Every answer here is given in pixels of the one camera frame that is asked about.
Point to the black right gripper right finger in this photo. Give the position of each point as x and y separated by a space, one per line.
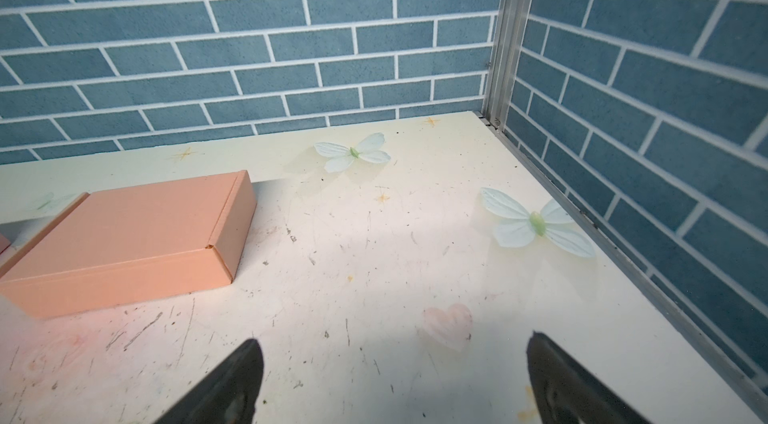
566 392

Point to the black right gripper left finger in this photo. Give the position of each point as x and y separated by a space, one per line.
228 394

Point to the tan cardboard box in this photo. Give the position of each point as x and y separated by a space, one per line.
131 245

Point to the pink cardboard box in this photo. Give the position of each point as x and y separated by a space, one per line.
4 243

